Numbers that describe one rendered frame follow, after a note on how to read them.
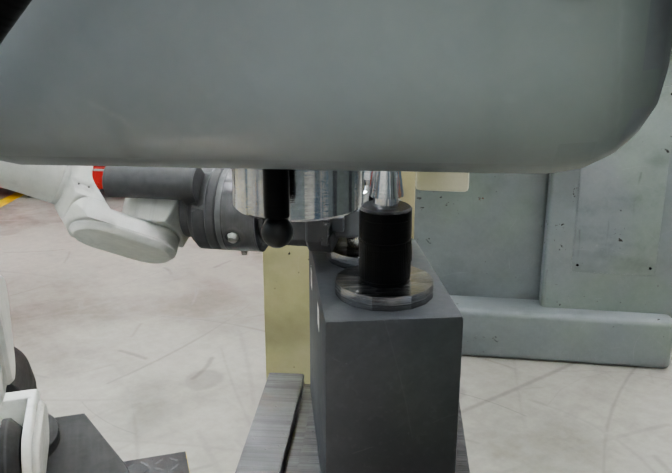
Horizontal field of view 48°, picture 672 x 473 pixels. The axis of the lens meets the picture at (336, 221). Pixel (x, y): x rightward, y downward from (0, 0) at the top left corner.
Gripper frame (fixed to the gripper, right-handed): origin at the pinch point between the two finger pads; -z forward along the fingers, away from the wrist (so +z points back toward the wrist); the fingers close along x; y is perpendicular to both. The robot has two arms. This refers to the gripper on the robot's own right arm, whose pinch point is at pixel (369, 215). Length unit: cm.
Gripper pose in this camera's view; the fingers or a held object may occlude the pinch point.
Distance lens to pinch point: 78.3
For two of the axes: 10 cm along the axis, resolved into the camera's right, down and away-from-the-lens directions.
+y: 0.0, 9.6, 2.9
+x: 1.6, -2.8, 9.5
